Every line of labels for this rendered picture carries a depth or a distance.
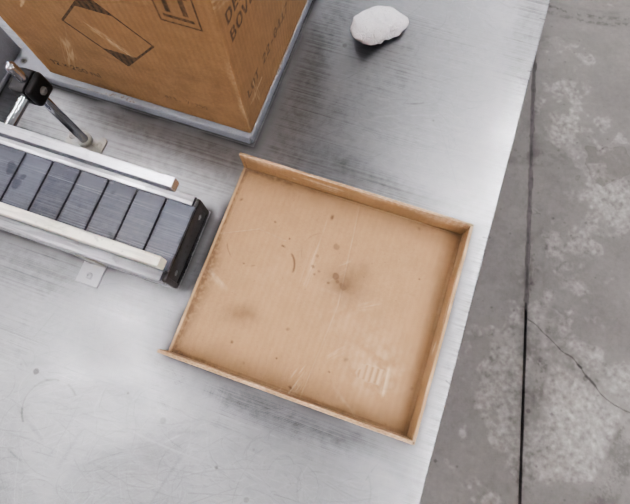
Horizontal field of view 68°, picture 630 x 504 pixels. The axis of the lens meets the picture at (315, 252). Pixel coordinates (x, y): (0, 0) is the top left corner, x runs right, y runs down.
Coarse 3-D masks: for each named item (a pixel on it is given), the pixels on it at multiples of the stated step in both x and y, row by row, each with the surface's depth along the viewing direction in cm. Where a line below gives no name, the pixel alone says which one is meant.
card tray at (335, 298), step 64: (256, 192) 61; (320, 192) 61; (256, 256) 59; (320, 256) 59; (384, 256) 58; (448, 256) 58; (192, 320) 57; (256, 320) 57; (320, 320) 57; (384, 320) 56; (256, 384) 51; (320, 384) 55; (384, 384) 54
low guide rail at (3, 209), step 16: (0, 208) 52; (16, 208) 52; (32, 224) 52; (48, 224) 52; (64, 224) 52; (80, 240) 51; (96, 240) 51; (112, 240) 51; (128, 256) 51; (144, 256) 51; (160, 256) 51
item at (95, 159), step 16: (0, 128) 50; (16, 128) 50; (32, 144) 50; (48, 144) 49; (64, 144) 49; (80, 160) 49; (96, 160) 49; (112, 160) 48; (128, 176) 49; (144, 176) 48; (160, 176) 48
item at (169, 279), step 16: (16, 144) 59; (64, 160) 58; (112, 176) 57; (160, 192) 57; (176, 192) 56; (0, 224) 56; (16, 224) 56; (192, 224) 57; (48, 240) 55; (64, 240) 55; (192, 240) 58; (96, 256) 55; (112, 256) 55; (176, 256) 55; (128, 272) 58; (144, 272) 54; (160, 272) 54; (176, 272) 56
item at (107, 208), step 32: (0, 160) 58; (32, 160) 58; (0, 192) 57; (32, 192) 57; (64, 192) 57; (96, 192) 56; (128, 192) 56; (96, 224) 55; (128, 224) 55; (160, 224) 55
